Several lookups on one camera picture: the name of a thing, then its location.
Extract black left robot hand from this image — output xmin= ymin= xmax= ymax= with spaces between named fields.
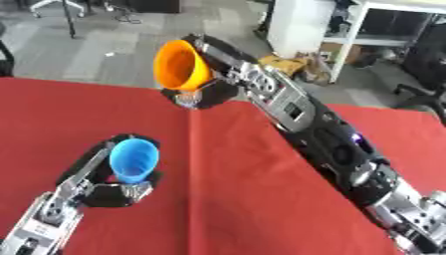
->
xmin=56 ymin=132 xmax=166 ymax=209

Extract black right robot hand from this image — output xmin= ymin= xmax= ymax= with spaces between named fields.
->
xmin=158 ymin=33 xmax=260 ymax=111

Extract blue plastic cup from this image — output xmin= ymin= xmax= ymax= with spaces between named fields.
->
xmin=108 ymin=137 xmax=162 ymax=185

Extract orange plastic cup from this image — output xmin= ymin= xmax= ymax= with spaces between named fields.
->
xmin=151 ymin=39 xmax=215 ymax=93

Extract tan cardboard box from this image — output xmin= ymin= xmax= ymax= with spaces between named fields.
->
xmin=256 ymin=54 xmax=311 ymax=78

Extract white pillar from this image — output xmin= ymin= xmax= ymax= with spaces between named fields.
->
xmin=265 ymin=0 xmax=340 ymax=59

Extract black cabinet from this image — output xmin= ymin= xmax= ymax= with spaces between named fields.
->
xmin=123 ymin=0 xmax=183 ymax=15

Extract white shelf unit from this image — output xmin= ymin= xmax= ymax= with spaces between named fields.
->
xmin=321 ymin=0 xmax=446 ymax=85

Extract black tripod pole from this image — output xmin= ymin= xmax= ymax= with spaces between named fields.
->
xmin=59 ymin=0 xmax=81 ymax=40

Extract white chair base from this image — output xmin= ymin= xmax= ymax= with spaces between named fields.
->
xmin=28 ymin=0 xmax=91 ymax=19

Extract black office chair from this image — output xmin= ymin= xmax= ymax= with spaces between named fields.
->
xmin=391 ymin=22 xmax=446 ymax=126

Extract black floor cable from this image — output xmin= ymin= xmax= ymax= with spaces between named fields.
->
xmin=103 ymin=2 xmax=145 ymax=25

